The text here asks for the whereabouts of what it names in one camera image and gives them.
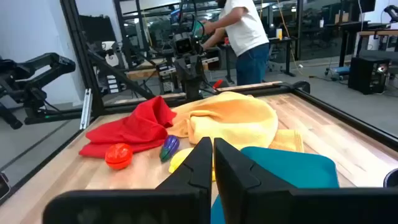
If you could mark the red toy tomato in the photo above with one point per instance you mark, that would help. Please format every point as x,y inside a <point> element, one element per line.
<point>118,156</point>

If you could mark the wooden workbench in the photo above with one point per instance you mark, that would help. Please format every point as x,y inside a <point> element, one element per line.
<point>140,73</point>

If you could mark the red cloth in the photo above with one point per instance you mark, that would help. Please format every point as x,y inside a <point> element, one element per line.
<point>133,127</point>

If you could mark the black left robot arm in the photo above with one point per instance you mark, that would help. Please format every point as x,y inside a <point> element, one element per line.
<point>194,88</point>

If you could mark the black desk with wooden top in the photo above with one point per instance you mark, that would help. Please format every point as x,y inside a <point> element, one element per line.
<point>373,32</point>

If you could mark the black office desk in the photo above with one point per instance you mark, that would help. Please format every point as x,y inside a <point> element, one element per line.
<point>284,40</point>

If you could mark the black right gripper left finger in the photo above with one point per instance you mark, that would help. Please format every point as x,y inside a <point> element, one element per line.
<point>186,202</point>

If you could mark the black background robot arm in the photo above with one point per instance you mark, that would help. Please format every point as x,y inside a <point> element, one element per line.
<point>37,77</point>

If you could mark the teal plastic tupperware container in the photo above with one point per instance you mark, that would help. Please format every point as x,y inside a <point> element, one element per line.
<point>295,168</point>

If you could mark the yellow toy lemon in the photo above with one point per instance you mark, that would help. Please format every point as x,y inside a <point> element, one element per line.
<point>179,159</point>

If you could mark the black aluminium table frame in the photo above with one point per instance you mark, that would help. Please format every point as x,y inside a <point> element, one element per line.
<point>84,62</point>

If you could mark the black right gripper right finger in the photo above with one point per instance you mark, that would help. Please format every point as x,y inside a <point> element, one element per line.
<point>248,202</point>

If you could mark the silver metal frame bracket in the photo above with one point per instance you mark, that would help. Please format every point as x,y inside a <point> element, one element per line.
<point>86,109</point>

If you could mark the yellow cup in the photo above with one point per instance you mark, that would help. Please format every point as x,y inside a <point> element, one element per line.
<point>279,34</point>

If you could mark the black computer tower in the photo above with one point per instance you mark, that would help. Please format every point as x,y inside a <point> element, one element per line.
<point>368,76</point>

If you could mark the person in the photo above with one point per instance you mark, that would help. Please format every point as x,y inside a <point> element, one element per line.
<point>245,31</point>

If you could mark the yellow towel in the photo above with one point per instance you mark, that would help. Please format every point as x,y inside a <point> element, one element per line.
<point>233,121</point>

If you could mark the purple toy eggplant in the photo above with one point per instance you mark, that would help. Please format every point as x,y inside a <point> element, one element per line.
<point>169,147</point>

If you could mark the black plastic plant pot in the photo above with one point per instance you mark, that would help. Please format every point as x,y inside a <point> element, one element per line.
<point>391,179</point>

